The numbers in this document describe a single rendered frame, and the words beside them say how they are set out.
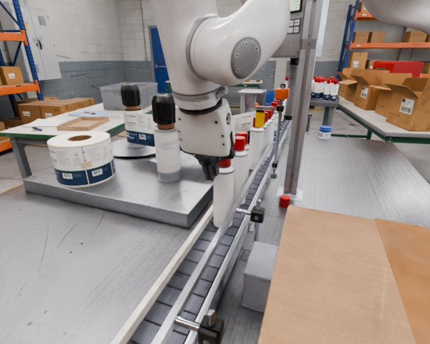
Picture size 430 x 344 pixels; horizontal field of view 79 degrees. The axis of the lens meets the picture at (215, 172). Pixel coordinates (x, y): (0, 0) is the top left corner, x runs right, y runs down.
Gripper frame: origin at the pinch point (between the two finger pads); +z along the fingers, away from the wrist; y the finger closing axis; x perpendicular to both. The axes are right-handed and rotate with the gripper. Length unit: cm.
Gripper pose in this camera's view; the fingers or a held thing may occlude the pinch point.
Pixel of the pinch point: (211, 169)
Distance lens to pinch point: 54.2
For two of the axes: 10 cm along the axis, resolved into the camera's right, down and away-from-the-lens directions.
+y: -9.4, -1.4, 3.1
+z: 1.1, 7.4, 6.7
